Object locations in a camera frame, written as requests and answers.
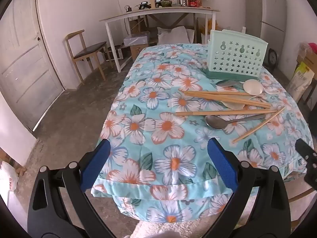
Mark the metal spoon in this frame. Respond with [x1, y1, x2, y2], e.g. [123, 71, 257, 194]
[215, 79, 242, 88]
[205, 115, 267, 130]

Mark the white sack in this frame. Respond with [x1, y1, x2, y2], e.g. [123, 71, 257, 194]
[0, 161, 19, 193]

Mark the white fluffy towel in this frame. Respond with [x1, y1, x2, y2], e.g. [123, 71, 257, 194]
[129, 220, 206, 238]

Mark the white pillow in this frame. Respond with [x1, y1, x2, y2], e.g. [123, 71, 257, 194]
[157, 26, 196, 46]

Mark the rice bag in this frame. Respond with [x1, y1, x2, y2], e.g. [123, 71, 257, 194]
[286, 61, 315, 100]

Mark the white refrigerator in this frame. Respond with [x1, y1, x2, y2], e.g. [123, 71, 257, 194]
[260, 0, 288, 49]

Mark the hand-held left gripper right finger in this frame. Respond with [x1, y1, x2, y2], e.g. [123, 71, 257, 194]
[201, 137, 291, 238]

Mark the brown box under desk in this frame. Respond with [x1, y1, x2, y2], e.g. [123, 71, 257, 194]
[123, 32, 152, 60]

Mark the yellow plastic bag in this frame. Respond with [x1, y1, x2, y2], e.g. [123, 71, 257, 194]
[206, 18, 216, 35]

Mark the wooden chopstick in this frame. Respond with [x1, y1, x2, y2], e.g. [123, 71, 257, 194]
[223, 99, 271, 109]
[184, 94, 272, 107]
[175, 110, 277, 116]
[232, 107, 286, 143]
[184, 91, 252, 96]

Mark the white desk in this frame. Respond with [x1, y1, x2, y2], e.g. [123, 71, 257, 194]
[99, 6, 221, 73]

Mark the white door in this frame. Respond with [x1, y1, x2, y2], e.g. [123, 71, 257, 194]
[0, 0, 65, 131]

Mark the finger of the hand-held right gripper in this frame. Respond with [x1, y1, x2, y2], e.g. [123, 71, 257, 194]
[296, 139, 317, 184]

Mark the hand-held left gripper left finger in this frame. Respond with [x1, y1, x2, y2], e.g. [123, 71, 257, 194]
[27, 139, 117, 238]

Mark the green plastic utensil basket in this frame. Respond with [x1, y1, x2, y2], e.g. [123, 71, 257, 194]
[204, 29, 269, 82]

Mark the floral blue blanket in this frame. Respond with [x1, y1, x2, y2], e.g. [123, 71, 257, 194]
[90, 43, 314, 225]

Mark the cardboard box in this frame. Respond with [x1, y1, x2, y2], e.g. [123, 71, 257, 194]
[296, 42, 317, 68]

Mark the wooden chair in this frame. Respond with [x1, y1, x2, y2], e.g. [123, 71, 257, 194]
[65, 29, 112, 84]

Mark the white ceramic spoon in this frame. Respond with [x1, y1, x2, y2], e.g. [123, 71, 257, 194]
[222, 101, 247, 110]
[243, 79, 264, 97]

